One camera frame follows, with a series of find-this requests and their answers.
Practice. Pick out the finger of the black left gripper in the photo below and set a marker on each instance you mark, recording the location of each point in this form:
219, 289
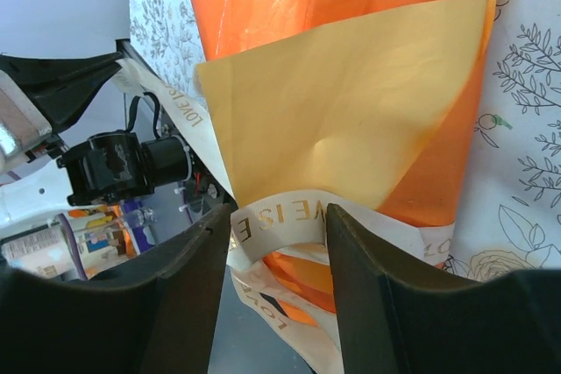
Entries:
61, 89

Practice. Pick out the cream printed ribbon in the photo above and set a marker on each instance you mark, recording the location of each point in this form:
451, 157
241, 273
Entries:
292, 223

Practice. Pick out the orange paper bouquet wrap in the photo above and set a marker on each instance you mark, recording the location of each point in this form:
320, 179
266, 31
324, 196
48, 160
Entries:
370, 100

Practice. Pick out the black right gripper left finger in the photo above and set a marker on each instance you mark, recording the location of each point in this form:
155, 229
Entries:
156, 313

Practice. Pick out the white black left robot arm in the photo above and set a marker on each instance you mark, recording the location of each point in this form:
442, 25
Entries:
107, 168

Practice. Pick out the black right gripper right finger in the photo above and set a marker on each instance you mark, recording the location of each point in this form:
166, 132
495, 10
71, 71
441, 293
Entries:
397, 314

